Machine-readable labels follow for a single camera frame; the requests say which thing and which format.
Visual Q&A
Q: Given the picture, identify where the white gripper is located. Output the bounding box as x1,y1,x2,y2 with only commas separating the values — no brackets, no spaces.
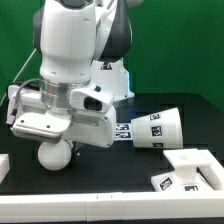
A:
7,83,116,148

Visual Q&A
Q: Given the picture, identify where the white lamp bulb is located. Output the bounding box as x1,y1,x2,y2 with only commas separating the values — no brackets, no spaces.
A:
38,140,73,171

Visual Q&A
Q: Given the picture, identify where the white lamp base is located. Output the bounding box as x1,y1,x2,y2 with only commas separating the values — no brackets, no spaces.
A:
151,148,213,192

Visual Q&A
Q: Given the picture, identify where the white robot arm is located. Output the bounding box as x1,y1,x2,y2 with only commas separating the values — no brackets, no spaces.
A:
7,0,144,148

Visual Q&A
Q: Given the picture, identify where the white lamp shade cone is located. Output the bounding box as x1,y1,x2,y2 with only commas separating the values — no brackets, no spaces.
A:
131,108,183,149

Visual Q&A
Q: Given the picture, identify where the white left fence block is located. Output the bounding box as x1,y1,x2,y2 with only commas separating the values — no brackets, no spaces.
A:
0,154,10,184

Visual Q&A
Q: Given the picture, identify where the white marker tag sheet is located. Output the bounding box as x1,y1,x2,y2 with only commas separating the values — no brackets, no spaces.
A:
115,123,132,141

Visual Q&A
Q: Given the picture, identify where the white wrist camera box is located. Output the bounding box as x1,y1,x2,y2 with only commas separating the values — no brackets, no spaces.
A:
69,83,114,113

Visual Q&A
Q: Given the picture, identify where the grey camera cable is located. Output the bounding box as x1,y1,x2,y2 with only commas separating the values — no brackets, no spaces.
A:
126,9,162,94

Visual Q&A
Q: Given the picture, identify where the white front fence rail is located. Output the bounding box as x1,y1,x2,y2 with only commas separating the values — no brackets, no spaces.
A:
0,191,224,223

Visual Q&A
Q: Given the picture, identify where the white fence rail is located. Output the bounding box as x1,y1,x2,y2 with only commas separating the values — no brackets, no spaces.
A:
0,191,224,223
199,150,224,190

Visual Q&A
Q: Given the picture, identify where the white right fence rail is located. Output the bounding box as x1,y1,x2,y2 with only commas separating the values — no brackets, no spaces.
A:
199,150,224,190

